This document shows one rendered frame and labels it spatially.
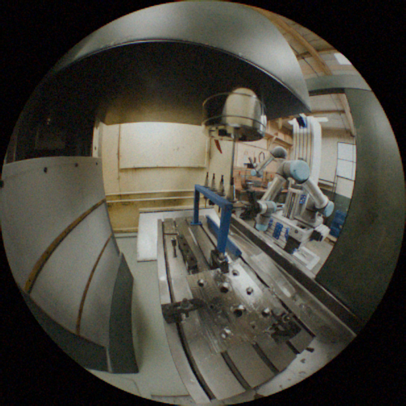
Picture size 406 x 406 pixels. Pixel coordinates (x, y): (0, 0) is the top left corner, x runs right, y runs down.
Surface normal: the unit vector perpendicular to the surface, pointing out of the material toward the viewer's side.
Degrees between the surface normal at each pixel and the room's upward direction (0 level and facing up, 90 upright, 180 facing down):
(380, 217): 90
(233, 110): 90
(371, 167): 90
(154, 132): 90
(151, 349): 0
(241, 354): 0
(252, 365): 0
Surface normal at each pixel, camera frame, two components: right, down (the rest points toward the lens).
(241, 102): -0.07, 0.30
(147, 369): 0.05, -0.95
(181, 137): 0.33, 0.31
